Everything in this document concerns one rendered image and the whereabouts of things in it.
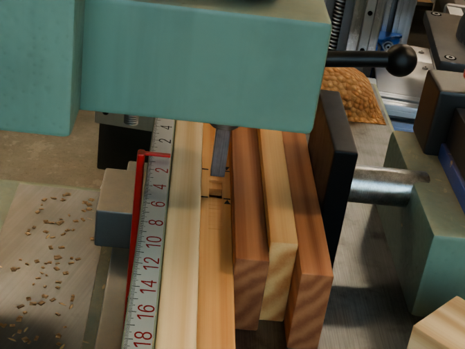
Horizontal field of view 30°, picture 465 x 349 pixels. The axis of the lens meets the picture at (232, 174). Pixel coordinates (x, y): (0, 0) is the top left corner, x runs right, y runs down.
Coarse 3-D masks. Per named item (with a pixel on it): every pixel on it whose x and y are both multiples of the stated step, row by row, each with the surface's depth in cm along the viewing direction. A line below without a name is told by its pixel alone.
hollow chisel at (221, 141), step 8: (216, 136) 54; (224, 136) 54; (216, 144) 54; (224, 144) 54; (216, 152) 54; (224, 152) 54; (216, 160) 55; (224, 160) 55; (216, 168) 55; (224, 168) 55; (216, 176) 55; (224, 176) 55
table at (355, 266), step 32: (352, 128) 76; (384, 128) 77; (384, 160) 71; (352, 224) 62; (352, 256) 58; (384, 256) 59; (352, 288) 55; (384, 288) 56; (352, 320) 52; (384, 320) 53; (416, 320) 53
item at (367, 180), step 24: (336, 96) 57; (336, 120) 54; (312, 144) 58; (336, 144) 51; (312, 168) 57; (336, 168) 51; (360, 168) 56; (384, 168) 56; (336, 192) 52; (360, 192) 56; (384, 192) 56; (408, 192) 56; (336, 216) 53; (336, 240) 54
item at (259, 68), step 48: (96, 0) 46; (144, 0) 47; (192, 0) 48; (240, 0) 49; (288, 0) 50; (96, 48) 48; (144, 48) 48; (192, 48) 48; (240, 48) 48; (288, 48) 48; (96, 96) 49; (144, 96) 49; (192, 96) 49; (240, 96) 49; (288, 96) 49
